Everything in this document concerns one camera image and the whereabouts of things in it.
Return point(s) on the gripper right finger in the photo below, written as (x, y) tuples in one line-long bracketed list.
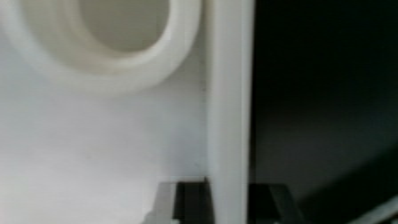
[(273, 206)]

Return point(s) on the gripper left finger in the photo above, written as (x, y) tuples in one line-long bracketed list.
[(183, 203)]

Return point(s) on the white square tabletop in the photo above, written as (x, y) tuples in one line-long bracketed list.
[(126, 81)]

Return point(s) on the white L-shaped obstacle fence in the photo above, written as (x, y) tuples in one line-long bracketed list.
[(383, 215)]

